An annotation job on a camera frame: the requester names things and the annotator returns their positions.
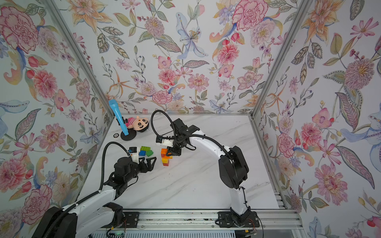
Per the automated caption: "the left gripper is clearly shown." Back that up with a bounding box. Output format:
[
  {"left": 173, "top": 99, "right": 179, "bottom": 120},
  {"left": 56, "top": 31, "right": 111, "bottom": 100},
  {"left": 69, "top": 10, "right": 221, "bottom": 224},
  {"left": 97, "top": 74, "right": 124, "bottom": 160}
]
[{"left": 124, "top": 156, "right": 157, "bottom": 183}]

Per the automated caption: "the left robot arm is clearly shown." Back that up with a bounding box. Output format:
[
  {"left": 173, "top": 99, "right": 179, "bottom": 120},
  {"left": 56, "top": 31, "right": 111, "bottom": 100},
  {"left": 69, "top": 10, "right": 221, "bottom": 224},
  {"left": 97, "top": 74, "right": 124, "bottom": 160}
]
[{"left": 33, "top": 157, "right": 157, "bottom": 238}]

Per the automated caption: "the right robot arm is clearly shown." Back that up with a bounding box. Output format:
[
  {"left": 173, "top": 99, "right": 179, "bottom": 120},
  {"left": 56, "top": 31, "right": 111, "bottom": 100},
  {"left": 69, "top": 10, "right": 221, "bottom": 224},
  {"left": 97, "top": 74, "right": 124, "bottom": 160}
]
[{"left": 167, "top": 119, "right": 250, "bottom": 225}]

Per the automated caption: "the lime green flat lego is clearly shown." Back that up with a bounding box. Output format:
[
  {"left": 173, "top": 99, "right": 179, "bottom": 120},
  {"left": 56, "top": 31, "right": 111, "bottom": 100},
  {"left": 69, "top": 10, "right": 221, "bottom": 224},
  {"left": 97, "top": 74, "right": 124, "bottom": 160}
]
[{"left": 140, "top": 146, "right": 151, "bottom": 151}]

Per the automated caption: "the black round stand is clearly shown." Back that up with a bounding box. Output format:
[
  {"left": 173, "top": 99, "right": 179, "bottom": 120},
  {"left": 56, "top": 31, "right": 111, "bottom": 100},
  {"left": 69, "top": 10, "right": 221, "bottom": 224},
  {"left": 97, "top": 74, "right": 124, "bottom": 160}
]
[{"left": 120, "top": 119, "right": 137, "bottom": 141}]

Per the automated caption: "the plush doll head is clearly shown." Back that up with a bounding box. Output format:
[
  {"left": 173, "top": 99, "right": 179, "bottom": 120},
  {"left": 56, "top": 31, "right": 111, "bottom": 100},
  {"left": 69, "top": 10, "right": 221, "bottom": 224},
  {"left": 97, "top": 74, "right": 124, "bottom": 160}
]
[{"left": 125, "top": 116, "right": 149, "bottom": 132}]

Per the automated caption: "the blue tube on stand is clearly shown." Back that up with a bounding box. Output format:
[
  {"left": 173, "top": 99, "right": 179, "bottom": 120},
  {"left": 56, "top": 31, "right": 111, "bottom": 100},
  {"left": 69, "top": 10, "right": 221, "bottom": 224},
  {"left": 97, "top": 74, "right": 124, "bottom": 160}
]
[{"left": 109, "top": 99, "right": 129, "bottom": 136}]

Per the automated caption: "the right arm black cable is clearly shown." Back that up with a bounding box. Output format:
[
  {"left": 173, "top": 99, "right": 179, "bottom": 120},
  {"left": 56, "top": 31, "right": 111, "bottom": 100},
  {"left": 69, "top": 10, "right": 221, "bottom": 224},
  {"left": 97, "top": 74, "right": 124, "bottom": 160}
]
[{"left": 150, "top": 109, "right": 176, "bottom": 143}]

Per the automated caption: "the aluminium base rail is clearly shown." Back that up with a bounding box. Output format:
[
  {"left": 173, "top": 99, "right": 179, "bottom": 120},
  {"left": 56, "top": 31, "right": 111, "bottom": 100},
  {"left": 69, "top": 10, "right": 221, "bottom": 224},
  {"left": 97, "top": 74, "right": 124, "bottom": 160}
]
[{"left": 47, "top": 209, "right": 304, "bottom": 238}]

